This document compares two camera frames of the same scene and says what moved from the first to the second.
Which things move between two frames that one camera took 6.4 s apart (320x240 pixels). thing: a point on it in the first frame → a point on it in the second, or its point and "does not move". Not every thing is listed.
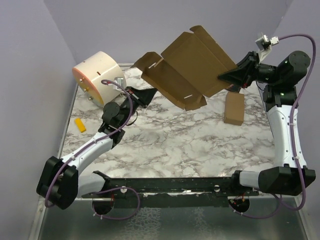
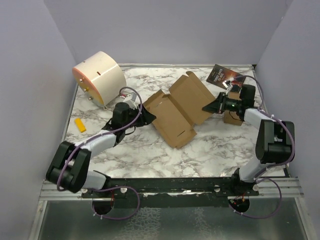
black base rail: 187,192 does not move
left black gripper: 145,96 → 145,117
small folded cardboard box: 234,108 does not move
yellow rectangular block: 82,128 does not move
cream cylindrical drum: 88,74 does not move
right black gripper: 248,68 → 217,106
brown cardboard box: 187,71 → 178,111
